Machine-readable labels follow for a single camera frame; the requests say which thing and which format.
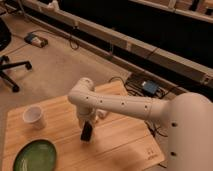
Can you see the power strip on floor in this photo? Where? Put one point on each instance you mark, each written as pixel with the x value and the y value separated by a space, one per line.
pixel 35 40

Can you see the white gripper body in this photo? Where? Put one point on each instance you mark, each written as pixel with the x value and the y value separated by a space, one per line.
pixel 86 115

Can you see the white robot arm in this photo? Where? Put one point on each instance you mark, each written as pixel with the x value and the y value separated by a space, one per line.
pixel 189 117

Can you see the white paper cup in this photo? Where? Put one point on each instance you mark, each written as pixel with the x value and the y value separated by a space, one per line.
pixel 34 116

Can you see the green plate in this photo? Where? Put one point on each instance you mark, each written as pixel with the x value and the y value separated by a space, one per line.
pixel 38 155

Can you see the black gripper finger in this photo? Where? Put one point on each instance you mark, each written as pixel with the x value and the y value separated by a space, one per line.
pixel 86 132

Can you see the long metal rail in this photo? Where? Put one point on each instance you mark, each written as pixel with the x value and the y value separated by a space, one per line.
pixel 178 64

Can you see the black office chair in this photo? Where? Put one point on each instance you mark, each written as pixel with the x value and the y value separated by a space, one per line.
pixel 5 39

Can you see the blue box on floor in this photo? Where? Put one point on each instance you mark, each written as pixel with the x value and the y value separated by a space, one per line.
pixel 150 87

